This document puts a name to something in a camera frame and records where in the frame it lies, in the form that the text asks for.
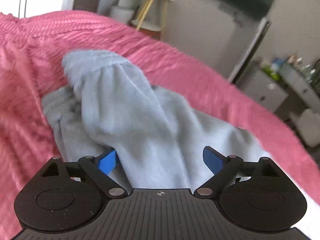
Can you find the green items on cabinet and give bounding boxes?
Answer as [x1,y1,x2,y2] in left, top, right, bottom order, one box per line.
[262,58,284,81]

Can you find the wooden tripod side table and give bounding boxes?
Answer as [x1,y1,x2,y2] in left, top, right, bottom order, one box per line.
[129,0,174,40]

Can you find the grey drawer cabinet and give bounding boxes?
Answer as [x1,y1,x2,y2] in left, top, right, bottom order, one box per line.
[241,70,288,113]

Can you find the grey sweatpants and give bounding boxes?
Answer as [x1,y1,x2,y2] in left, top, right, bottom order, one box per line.
[42,50,268,190]

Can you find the grey vanity desk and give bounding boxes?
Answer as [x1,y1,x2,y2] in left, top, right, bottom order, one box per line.
[279,63,319,112]

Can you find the pink ribbed bedspread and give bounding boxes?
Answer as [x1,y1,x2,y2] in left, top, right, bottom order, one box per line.
[1,11,319,239]

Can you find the white cylindrical bin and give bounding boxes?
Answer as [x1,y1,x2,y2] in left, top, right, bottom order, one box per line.
[109,0,135,24]

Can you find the white fluffy chair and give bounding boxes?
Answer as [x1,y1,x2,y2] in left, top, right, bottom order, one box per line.
[289,109,320,147]

